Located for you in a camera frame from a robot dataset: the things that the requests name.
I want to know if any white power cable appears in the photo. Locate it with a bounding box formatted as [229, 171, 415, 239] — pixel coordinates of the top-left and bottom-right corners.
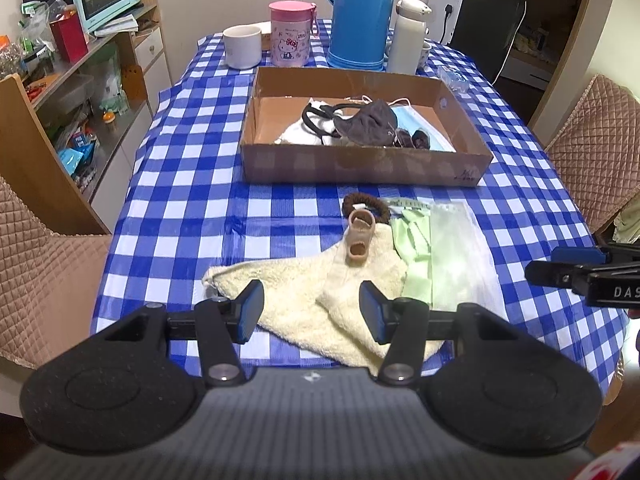
[492, 7, 527, 86]

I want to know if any dark grey face mask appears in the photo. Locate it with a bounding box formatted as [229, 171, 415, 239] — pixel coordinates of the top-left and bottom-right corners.
[331, 99, 401, 147]

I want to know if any black refrigerator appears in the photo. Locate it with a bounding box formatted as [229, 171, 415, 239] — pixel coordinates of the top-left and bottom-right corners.
[429, 0, 527, 83]

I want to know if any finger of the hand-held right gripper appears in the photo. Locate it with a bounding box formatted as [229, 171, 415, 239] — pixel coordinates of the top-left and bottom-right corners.
[525, 259, 603, 292]
[551, 242, 640, 264]

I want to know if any wooden board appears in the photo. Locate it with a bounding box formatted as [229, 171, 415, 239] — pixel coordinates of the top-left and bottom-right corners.
[0, 74, 112, 237]

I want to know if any green cloth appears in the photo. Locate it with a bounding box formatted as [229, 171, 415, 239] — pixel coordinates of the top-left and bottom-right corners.
[389, 199, 501, 312]

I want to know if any wooden shelf unit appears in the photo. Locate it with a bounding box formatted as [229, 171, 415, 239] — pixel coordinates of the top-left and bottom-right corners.
[0, 0, 173, 206]

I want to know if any stack of papers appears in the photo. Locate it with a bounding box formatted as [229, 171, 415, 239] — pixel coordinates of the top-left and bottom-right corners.
[94, 12, 140, 37]

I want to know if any blue thermos flask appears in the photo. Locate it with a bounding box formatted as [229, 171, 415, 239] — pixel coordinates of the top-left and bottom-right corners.
[326, 0, 402, 72]

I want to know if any black plug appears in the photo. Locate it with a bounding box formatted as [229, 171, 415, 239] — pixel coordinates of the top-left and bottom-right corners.
[440, 4, 457, 43]

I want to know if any brown cardboard box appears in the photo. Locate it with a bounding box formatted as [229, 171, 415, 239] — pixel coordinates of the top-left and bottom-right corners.
[240, 66, 495, 187]

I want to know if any blue checked tablecloth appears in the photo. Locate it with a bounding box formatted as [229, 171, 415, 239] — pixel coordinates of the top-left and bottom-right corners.
[90, 19, 631, 406]

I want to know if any white cloth with black straps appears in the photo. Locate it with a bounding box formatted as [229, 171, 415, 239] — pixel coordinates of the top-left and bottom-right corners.
[274, 100, 351, 147]

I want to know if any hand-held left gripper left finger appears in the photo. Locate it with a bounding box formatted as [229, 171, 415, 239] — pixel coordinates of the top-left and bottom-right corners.
[102, 279, 266, 388]

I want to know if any blue snack packet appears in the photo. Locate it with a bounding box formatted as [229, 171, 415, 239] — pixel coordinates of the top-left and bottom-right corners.
[56, 132, 97, 177]

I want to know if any pink lidded cup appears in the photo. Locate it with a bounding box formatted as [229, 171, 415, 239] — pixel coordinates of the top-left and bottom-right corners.
[268, 0, 320, 67]

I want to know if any quilted beige chair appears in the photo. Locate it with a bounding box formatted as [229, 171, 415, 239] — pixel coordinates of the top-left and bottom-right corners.
[544, 74, 640, 233]
[0, 175, 115, 368]

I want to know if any blue face mask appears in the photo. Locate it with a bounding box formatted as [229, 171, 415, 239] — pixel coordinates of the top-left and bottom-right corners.
[387, 96, 457, 153]

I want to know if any red box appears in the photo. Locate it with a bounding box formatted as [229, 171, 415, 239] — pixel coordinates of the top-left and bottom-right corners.
[50, 11, 90, 63]

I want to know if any yellow towel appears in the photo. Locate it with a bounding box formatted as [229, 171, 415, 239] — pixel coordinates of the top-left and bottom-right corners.
[201, 222, 441, 368]

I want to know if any white mug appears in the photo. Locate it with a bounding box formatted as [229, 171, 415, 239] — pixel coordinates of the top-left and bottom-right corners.
[222, 25, 263, 69]

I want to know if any clear blue tissue packet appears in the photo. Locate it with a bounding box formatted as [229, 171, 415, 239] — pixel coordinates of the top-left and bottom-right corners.
[437, 65, 471, 96]

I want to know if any white drawer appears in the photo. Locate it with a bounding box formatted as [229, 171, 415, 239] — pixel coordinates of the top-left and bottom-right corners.
[134, 27, 167, 68]

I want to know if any brown hair scrunchie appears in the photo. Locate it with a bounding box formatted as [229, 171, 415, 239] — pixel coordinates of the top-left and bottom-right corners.
[342, 192, 392, 224]

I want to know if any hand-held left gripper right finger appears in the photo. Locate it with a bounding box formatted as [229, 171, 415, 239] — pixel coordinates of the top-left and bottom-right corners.
[359, 280, 531, 386]

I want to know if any white insulated bottle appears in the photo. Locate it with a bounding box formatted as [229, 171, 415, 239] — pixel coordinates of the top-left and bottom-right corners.
[386, 0, 432, 76]

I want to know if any green white package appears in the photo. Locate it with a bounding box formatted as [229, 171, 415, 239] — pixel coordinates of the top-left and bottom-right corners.
[91, 45, 128, 113]

